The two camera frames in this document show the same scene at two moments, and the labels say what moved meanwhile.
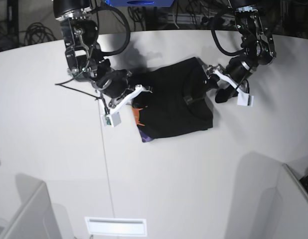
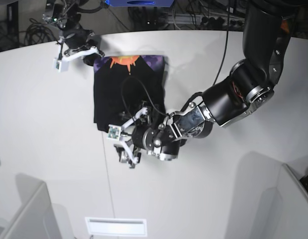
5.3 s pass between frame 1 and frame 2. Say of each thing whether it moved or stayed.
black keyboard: stayed
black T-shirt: moved
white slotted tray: stayed
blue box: stayed
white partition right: stayed
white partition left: stayed
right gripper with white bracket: moved
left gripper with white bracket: moved
